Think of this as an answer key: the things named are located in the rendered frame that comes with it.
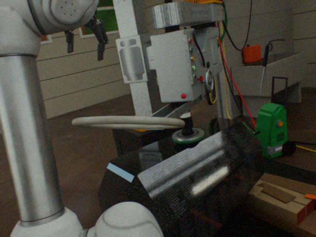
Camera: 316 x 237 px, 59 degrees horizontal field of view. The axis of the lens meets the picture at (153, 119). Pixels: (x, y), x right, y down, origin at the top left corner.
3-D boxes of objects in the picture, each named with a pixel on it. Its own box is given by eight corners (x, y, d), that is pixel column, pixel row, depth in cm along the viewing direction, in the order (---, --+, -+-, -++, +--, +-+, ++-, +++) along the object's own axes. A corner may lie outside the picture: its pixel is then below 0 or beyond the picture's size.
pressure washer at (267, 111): (274, 144, 346) (270, 75, 322) (296, 153, 313) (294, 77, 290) (250, 152, 337) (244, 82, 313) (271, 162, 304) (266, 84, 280)
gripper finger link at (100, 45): (98, 43, 114) (99, 44, 115) (97, 60, 114) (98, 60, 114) (102, 42, 112) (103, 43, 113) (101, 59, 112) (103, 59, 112)
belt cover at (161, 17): (194, 30, 245) (192, 10, 240) (223, 25, 233) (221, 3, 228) (145, 38, 164) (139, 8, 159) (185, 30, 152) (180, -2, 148)
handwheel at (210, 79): (201, 90, 193) (198, 69, 189) (215, 89, 189) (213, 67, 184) (194, 96, 181) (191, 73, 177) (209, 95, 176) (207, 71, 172)
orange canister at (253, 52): (240, 66, 464) (238, 45, 455) (256, 60, 493) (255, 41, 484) (252, 65, 447) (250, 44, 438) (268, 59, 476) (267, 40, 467)
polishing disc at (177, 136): (207, 137, 177) (207, 135, 177) (175, 143, 176) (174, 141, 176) (199, 127, 198) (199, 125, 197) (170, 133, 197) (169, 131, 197)
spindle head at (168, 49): (181, 93, 208) (171, 32, 196) (209, 91, 198) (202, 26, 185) (161, 107, 178) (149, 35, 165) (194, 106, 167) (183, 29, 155)
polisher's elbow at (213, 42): (193, 67, 229) (189, 43, 223) (200, 63, 245) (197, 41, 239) (216, 64, 220) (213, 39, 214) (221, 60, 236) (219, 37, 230)
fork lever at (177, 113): (182, 99, 206) (181, 93, 205) (208, 98, 197) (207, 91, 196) (137, 130, 147) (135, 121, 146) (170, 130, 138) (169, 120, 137)
